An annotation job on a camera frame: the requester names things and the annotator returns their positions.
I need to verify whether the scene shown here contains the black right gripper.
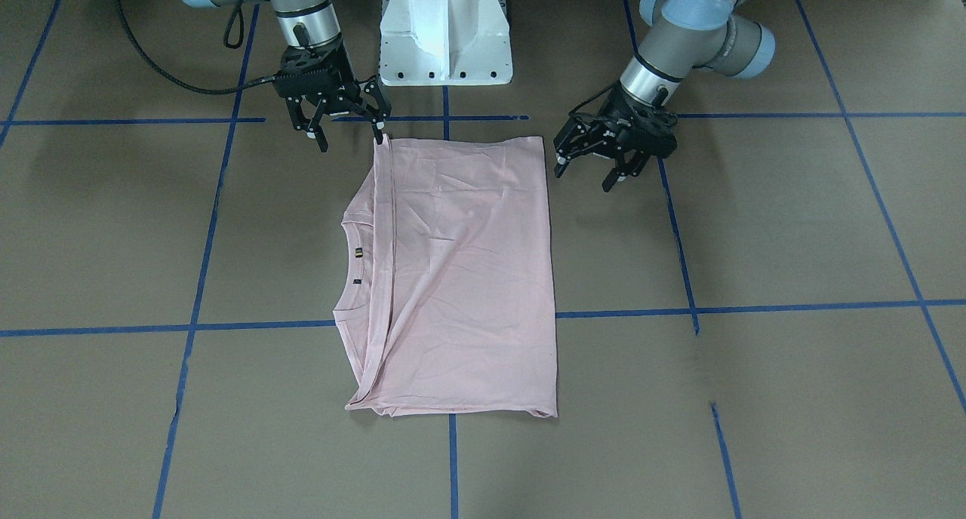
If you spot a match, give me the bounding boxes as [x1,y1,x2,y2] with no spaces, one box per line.
[272,40,391,154]

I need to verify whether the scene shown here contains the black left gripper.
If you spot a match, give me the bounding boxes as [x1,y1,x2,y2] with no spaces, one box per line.
[553,82,678,192]

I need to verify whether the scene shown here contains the pink snoopy t-shirt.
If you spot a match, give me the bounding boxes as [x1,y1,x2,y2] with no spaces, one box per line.
[334,137,558,419]

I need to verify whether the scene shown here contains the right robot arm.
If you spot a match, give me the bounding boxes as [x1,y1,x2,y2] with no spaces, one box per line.
[182,0,391,152]

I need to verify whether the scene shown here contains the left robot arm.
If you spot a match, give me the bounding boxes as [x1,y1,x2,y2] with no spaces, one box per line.
[553,0,776,192]

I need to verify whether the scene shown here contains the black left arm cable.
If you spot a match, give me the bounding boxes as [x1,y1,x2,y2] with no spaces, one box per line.
[566,81,623,127]

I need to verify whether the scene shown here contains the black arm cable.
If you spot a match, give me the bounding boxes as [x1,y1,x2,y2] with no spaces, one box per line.
[566,81,623,127]
[113,0,284,96]

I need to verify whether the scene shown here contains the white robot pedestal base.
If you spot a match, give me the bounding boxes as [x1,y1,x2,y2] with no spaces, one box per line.
[377,0,514,87]

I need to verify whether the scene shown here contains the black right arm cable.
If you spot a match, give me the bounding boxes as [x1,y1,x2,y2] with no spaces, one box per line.
[113,0,284,96]

